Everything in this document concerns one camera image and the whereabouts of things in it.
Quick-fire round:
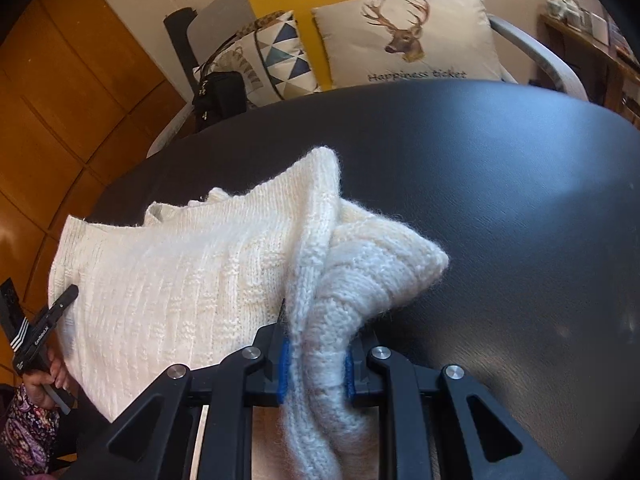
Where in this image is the white knitted sweater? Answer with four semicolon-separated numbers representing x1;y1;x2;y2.
49;148;449;479

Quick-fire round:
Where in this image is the person left hand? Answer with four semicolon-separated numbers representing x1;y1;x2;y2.
23;348;78;410

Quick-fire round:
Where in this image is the orange wooden wardrobe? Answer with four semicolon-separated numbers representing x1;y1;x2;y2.
0;0;189;386

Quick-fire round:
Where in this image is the grey yellow blue sofa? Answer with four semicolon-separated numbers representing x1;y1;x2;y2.
151;0;587;152

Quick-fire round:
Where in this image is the black handbag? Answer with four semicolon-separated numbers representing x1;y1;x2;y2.
192;70;247;131

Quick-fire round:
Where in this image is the striped cat print cushion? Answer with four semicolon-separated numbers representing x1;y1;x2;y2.
193;32;283;108

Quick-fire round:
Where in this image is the wooden side shelf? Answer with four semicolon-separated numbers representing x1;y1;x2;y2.
538;0;639;126

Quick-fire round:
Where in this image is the deer print cushion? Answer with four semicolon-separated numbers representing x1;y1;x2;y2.
312;0;501;88

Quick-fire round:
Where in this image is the triangle pattern cushion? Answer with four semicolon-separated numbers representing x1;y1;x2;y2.
254;11;321;101

